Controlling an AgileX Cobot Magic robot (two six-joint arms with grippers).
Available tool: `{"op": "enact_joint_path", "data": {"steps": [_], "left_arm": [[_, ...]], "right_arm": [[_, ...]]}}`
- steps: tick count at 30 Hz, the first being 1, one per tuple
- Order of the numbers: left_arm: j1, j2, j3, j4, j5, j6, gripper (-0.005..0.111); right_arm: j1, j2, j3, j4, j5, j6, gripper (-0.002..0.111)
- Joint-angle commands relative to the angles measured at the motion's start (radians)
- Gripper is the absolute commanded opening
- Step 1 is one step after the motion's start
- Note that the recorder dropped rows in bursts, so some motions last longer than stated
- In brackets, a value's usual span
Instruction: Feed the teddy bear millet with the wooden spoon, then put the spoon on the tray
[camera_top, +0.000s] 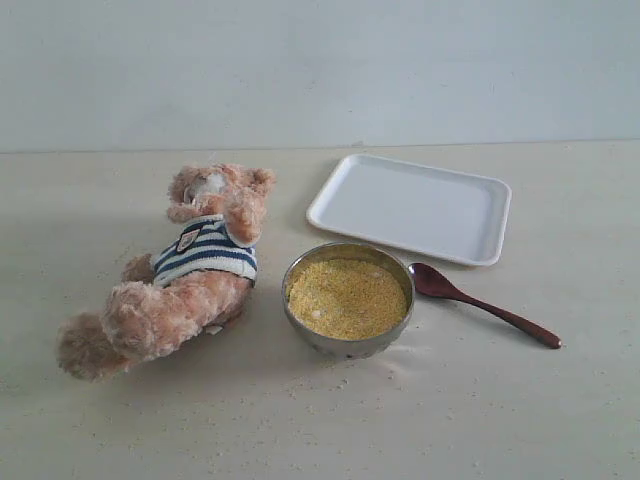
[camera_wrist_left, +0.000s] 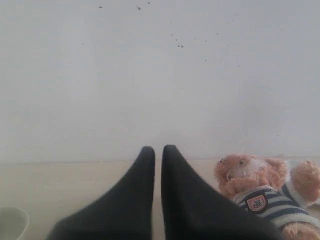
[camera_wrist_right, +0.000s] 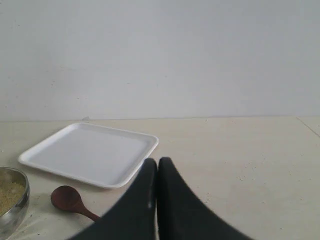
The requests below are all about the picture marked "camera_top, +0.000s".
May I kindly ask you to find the steel bowl of yellow grain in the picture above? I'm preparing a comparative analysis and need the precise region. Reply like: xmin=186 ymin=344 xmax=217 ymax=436
xmin=281 ymin=242 xmax=415 ymax=360

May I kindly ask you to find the tan teddy bear striped sweater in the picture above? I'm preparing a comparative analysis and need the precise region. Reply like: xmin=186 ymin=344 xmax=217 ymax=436
xmin=56 ymin=164 xmax=276 ymax=381

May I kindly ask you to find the dark red wooden spoon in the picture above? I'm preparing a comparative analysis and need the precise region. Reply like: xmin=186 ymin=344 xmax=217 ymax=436
xmin=408 ymin=262 xmax=563 ymax=350

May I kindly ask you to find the white rectangular plastic tray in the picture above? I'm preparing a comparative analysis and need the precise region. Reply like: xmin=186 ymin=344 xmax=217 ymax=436
xmin=306 ymin=153 xmax=512 ymax=267

